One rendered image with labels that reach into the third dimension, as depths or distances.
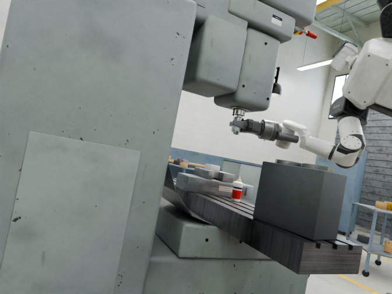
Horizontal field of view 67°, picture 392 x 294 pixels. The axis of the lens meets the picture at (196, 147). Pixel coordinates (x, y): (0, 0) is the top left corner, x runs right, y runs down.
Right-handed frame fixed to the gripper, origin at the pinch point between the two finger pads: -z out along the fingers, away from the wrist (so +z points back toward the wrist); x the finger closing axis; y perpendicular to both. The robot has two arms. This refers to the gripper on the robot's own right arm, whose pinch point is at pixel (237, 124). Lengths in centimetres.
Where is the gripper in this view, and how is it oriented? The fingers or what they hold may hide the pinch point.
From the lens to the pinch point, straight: 133.5
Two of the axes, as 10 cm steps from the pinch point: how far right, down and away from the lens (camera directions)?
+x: 1.3, -0.1, -9.9
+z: 9.8, 1.8, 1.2
